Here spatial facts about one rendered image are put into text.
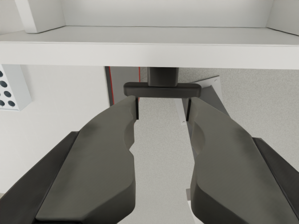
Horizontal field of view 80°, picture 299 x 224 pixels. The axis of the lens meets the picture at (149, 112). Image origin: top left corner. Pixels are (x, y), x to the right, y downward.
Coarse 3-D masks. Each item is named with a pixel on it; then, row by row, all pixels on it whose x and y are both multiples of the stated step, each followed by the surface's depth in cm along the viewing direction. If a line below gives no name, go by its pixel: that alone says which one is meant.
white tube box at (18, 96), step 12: (0, 72) 30; (12, 72) 31; (0, 84) 31; (12, 84) 31; (24, 84) 34; (0, 96) 32; (12, 96) 32; (24, 96) 34; (0, 108) 33; (12, 108) 33
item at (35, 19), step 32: (32, 0) 16; (64, 0) 20; (96, 0) 20; (128, 0) 20; (160, 0) 19; (192, 0) 19; (224, 0) 19; (256, 0) 19; (288, 0) 17; (32, 32) 16; (288, 32) 17
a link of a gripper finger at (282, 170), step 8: (256, 144) 7; (264, 144) 7; (264, 152) 7; (272, 152) 7; (272, 160) 7; (280, 160) 7; (272, 168) 6; (280, 168) 6; (288, 168) 6; (280, 176) 6; (288, 176) 6; (296, 176) 6; (280, 184) 6; (288, 184) 6; (296, 184) 6; (288, 192) 6; (296, 192) 6; (288, 200) 5; (296, 200) 5; (296, 208) 5; (296, 216) 5
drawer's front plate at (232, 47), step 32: (64, 32) 17; (96, 32) 17; (128, 32) 17; (160, 32) 17; (192, 32) 17; (224, 32) 17; (256, 32) 17; (64, 64) 14; (96, 64) 14; (128, 64) 14; (160, 64) 14; (192, 64) 14; (224, 64) 13; (256, 64) 13; (288, 64) 13
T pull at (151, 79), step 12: (156, 72) 16; (168, 72) 16; (132, 84) 17; (144, 84) 17; (156, 84) 16; (168, 84) 16; (180, 84) 17; (192, 84) 17; (144, 96) 17; (156, 96) 17; (168, 96) 17; (180, 96) 17; (192, 96) 17
